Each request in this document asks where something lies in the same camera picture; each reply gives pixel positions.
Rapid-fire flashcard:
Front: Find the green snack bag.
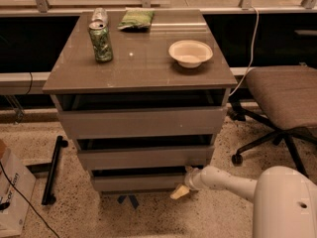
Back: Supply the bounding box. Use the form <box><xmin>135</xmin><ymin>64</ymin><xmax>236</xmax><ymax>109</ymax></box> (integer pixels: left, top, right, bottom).
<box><xmin>118</xmin><ymin>10</ymin><xmax>155</xmax><ymax>30</ymax></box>

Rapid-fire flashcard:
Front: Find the black cable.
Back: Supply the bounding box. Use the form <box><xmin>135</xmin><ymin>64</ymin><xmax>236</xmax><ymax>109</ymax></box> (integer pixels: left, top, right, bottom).
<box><xmin>0</xmin><ymin>162</ymin><xmax>61</xmax><ymax>238</ymax></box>

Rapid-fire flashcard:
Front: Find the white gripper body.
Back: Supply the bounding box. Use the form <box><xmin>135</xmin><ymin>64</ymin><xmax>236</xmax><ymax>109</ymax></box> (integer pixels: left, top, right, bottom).
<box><xmin>184</xmin><ymin>167</ymin><xmax>203</xmax><ymax>190</ymax></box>

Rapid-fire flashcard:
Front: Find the grey office chair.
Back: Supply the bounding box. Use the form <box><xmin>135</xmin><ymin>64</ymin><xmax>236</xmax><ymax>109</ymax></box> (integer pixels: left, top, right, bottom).
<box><xmin>229</xmin><ymin>65</ymin><xmax>317</xmax><ymax>174</ymax></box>

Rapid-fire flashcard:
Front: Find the white cardboard box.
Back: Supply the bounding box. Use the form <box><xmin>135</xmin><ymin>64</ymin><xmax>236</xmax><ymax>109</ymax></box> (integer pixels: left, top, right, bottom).
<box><xmin>0</xmin><ymin>140</ymin><xmax>36</xmax><ymax>238</ymax></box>

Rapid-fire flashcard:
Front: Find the grey middle drawer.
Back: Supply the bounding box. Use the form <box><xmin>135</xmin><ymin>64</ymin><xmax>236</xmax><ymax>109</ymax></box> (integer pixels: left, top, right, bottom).
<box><xmin>77</xmin><ymin>146</ymin><xmax>214</xmax><ymax>170</ymax></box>

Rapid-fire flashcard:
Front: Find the white cable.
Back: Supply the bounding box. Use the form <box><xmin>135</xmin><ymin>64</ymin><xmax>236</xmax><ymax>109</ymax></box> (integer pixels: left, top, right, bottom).
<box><xmin>228</xmin><ymin>6</ymin><xmax>261</xmax><ymax>98</ymax></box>

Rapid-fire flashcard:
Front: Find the grey bottom drawer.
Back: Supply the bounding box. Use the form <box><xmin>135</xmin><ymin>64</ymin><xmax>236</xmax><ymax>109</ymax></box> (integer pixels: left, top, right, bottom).
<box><xmin>91</xmin><ymin>174</ymin><xmax>184</xmax><ymax>192</ymax></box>

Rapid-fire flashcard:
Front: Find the grey top drawer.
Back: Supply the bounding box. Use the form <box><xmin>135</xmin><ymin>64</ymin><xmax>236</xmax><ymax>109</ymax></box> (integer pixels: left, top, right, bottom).
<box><xmin>58</xmin><ymin>107</ymin><xmax>227</xmax><ymax>139</ymax></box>

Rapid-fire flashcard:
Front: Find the grey drawer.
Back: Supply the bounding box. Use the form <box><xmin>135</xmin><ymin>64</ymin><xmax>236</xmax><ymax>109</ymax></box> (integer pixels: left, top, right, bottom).
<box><xmin>91</xmin><ymin>174</ymin><xmax>184</xmax><ymax>192</ymax></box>
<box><xmin>77</xmin><ymin>146</ymin><xmax>214</xmax><ymax>170</ymax></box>
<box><xmin>58</xmin><ymin>107</ymin><xmax>227</xmax><ymax>139</ymax></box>

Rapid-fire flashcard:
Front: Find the white paper bowl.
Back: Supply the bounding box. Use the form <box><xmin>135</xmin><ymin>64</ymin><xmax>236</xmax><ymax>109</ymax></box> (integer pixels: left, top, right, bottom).
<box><xmin>168</xmin><ymin>40</ymin><xmax>213</xmax><ymax>68</ymax></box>

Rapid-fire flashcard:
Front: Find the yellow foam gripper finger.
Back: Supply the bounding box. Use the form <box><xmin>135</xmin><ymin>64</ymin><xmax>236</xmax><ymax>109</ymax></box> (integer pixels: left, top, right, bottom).
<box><xmin>170</xmin><ymin>184</ymin><xmax>190</xmax><ymax>200</ymax></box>

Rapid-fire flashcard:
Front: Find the blue tape cross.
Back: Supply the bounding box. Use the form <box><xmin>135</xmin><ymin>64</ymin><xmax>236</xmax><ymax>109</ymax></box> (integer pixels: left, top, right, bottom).
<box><xmin>117</xmin><ymin>194</ymin><xmax>139</xmax><ymax>209</ymax></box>

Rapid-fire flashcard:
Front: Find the black metal bar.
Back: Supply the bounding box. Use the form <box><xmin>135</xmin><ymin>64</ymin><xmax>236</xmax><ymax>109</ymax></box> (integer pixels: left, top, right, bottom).
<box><xmin>42</xmin><ymin>136</ymin><xmax>68</xmax><ymax>205</ymax></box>

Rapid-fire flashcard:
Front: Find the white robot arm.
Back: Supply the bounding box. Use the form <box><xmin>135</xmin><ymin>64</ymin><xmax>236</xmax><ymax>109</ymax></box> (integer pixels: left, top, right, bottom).
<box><xmin>170</xmin><ymin>166</ymin><xmax>317</xmax><ymax>238</ymax></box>

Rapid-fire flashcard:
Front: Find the grey drawer cabinet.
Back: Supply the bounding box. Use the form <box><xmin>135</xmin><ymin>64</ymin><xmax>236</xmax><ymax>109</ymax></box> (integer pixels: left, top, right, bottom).
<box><xmin>43</xmin><ymin>10</ymin><xmax>236</xmax><ymax>180</ymax></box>

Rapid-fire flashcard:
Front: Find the green soda can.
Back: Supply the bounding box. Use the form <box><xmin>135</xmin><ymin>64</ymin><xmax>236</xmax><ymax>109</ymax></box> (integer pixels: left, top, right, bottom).
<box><xmin>88</xmin><ymin>22</ymin><xmax>113</xmax><ymax>62</ymax></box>

